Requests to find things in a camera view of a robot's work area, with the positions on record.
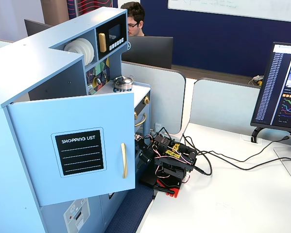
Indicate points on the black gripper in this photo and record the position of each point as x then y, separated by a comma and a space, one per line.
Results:
146, 152

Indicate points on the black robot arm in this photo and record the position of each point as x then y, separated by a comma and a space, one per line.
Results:
174, 160

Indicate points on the blue shopping list cabinet door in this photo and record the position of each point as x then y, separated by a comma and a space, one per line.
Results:
38, 145

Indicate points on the white power outlet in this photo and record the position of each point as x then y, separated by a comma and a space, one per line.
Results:
158, 127

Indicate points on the red table clamp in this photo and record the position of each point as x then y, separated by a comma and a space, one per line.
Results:
168, 190

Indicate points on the gold stove knob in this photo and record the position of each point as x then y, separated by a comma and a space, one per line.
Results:
146, 100
135, 115

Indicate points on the grey desk divider panel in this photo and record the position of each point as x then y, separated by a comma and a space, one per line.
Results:
159, 97
223, 104

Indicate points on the blue round trivet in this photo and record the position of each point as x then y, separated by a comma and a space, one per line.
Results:
122, 90

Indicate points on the steel toy pot with lid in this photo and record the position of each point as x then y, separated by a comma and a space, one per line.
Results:
123, 82

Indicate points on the silver spatula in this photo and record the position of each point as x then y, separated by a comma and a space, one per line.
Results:
90, 89

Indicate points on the steel toy ladle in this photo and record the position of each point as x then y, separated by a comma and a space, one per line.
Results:
98, 81

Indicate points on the steel toy spoon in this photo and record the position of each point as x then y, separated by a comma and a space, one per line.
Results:
104, 76

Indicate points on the blue fridge door with dispenser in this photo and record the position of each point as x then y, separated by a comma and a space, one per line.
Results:
53, 218

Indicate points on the black computer monitor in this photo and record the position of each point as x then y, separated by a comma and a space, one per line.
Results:
150, 52
36, 28

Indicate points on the black toy microwave door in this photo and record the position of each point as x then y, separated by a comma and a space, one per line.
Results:
116, 46

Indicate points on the white toy plate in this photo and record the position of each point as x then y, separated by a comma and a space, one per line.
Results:
93, 51
88, 52
73, 47

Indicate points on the yellow white desk clutter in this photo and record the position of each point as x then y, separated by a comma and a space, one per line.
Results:
257, 80

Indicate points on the seated person with glasses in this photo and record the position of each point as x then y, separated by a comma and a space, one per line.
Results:
135, 19

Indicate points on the blue toy kitchen unit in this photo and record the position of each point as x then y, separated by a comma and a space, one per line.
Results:
38, 60

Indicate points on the computer monitor showing graphs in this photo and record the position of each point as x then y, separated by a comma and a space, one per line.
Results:
276, 85

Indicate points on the wall whiteboard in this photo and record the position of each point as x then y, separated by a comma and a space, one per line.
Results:
232, 7

